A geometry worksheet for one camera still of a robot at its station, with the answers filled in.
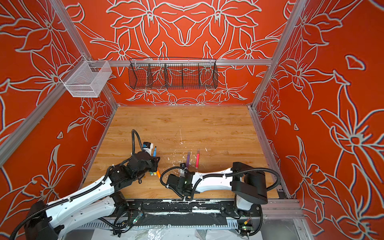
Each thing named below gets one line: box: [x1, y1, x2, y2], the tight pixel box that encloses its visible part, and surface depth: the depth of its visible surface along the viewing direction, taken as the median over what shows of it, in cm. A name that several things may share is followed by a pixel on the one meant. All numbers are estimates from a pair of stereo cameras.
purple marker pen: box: [186, 150, 191, 169], surface depth 92 cm
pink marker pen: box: [195, 149, 200, 170], surface depth 92 cm
